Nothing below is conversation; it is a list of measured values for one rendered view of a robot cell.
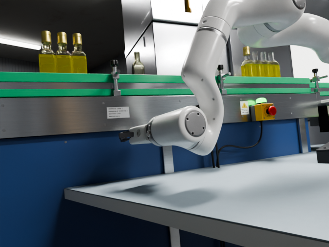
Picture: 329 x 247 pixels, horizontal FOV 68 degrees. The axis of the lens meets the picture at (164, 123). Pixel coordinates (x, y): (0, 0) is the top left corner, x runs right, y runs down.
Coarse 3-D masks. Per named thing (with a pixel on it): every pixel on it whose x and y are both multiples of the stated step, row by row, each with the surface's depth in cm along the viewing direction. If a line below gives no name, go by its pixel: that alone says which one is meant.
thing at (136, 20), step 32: (128, 0) 169; (160, 0) 132; (192, 0) 140; (320, 0) 183; (128, 32) 174; (160, 32) 130; (192, 32) 138; (128, 64) 179; (160, 64) 129; (224, 64) 144
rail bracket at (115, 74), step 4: (112, 60) 88; (116, 60) 88; (112, 64) 88; (116, 64) 88; (116, 68) 88; (112, 72) 87; (116, 72) 84; (112, 76) 87; (116, 76) 87; (116, 80) 88; (116, 84) 88; (116, 88) 88; (116, 92) 87; (120, 92) 88; (112, 96) 87; (116, 96) 88; (120, 96) 88
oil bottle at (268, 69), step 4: (264, 60) 134; (264, 64) 133; (268, 64) 133; (264, 68) 133; (268, 68) 133; (264, 72) 133; (268, 72) 133; (272, 72) 134; (268, 76) 133; (272, 76) 134
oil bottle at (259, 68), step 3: (255, 60) 132; (258, 60) 132; (255, 63) 131; (258, 63) 131; (261, 63) 132; (258, 66) 131; (261, 66) 132; (258, 69) 131; (261, 69) 131; (258, 72) 130; (261, 72) 131; (258, 75) 130; (261, 75) 131
